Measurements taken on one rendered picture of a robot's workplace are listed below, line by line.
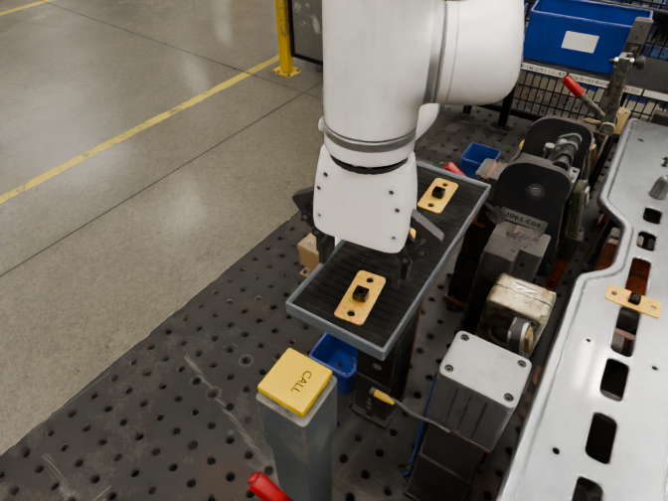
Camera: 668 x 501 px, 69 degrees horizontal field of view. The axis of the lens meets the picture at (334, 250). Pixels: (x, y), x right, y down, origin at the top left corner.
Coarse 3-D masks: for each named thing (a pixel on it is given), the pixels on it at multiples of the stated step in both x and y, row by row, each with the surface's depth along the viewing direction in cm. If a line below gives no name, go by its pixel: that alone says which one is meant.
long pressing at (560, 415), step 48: (624, 144) 115; (624, 192) 103; (624, 240) 92; (576, 288) 83; (624, 288) 84; (576, 336) 76; (576, 384) 70; (528, 432) 65; (576, 432) 65; (624, 432) 65; (528, 480) 61; (576, 480) 61; (624, 480) 61
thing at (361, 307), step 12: (360, 276) 63; (372, 276) 63; (360, 288) 61; (372, 288) 62; (348, 300) 60; (360, 300) 60; (372, 300) 60; (336, 312) 59; (360, 312) 59; (360, 324) 58
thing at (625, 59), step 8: (624, 56) 101; (616, 64) 102; (624, 64) 100; (632, 64) 101; (640, 64) 99; (616, 72) 102; (624, 72) 101; (616, 80) 103; (624, 80) 102; (616, 88) 104; (616, 96) 105; (608, 104) 107; (616, 104) 106; (608, 112) 108; (616, 112) 107; (608, 120) 109
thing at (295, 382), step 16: (288, 352) 55; (272, 368) 54; (288, 368) 54; (304, 368) 54; (320, 368) 54; (272, 384) 52; (288, 384) 52; (304, 384) 52; (320, 384) 52; (288, 400) 51; (304, 400) 51
